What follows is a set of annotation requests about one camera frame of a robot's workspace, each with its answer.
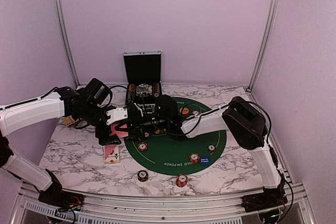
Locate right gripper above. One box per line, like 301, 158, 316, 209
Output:
115, 111, 169, 140

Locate red-backed card deck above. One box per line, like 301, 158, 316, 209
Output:
109, 122, 129, 138

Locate red 5 chips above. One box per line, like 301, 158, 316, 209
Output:
192, 110, 200, 116
138, 142, 148, 152
190, 153, 200, 164

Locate dark 100 chip stack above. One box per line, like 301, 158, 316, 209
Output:
137, 170, 149, 182

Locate orange round dealer button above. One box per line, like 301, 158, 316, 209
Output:
180, 107, 190, 115

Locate red 5 chips top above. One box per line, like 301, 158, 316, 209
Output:
192, 110, 200, 116

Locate red 5 chip stack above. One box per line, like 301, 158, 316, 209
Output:
175, 174, 188, 187

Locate blue small blind button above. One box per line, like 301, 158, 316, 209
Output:
198, 156, 211, 166

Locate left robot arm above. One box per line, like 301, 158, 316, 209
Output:
1, 78, 128, 206

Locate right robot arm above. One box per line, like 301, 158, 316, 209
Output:
124, 95, 284, 207

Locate card deck box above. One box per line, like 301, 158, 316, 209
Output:
103, 144, 120, 164

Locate round green poker mat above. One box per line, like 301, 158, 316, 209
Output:
125, 97, 227, 176

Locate woven bamboo tray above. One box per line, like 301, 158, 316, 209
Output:
62, 116, 78, 126

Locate brown purple chip row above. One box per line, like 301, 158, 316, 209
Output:
128, 84, 137, 96

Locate blue card deck in case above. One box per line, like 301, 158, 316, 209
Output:
136, 83, 153, 97

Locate dark brown chip row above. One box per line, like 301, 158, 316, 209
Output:
152, 82, 161, 98

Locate aluminium poker chip case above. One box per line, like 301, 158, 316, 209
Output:
123, 51, 162, 108

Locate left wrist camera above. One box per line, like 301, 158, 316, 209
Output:
106, 107, 128, 125

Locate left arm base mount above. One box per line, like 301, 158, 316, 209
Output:
38, 191, 85, 211

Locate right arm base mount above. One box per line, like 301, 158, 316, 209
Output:
241, 193, 288, 212

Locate left aluminium frame post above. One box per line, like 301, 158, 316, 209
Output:
54, 0, 80, 87

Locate aluminium frame post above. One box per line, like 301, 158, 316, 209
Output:
54, 0, 80, 87
246, 0, 279, 92

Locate right aluminium frame post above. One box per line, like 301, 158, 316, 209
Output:
246, 0, 279, 92

